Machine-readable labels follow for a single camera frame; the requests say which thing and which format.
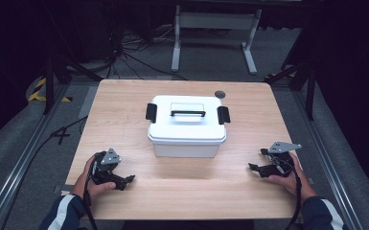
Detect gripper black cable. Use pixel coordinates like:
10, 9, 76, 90
81, 159, 100, 230
284, 159, 303, 230

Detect person's left hand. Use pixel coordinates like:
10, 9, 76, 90
70, 154, 117, 201

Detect tangle of black cables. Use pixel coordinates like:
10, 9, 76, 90
104, 22, 190, 81

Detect white box lid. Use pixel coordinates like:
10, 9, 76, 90
147, 94, 228, 147

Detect white plastic storage box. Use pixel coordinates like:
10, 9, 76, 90
152, 139, 222, 159

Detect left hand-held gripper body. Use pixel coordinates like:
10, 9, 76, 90
90, 147, 123, 187

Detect black lid handle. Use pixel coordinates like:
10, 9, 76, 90
170, 109, 207, 118

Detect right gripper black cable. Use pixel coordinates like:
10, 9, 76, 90
284, 159, 303, 230

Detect black floor cable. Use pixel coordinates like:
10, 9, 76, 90
0, 115, 88, 230

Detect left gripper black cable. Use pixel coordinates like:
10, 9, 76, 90
81, 159, 100, 230

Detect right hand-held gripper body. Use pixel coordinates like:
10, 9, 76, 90
265, 141, 303, 178

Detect white metal desk frame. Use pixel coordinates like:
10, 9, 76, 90
171, 4, 264, 77

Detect black tripod stand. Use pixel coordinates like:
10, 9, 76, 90
41, 53, 104, 116
264, 59, 318, 122

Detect black box latch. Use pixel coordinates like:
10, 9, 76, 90
145, 103, 158, 125
216, 105, 232, 126

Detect person's right hand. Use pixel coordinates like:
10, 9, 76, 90
264, 152, 318, 201

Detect yellow black floor tape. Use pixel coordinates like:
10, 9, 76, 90
27, 77, 74, 104

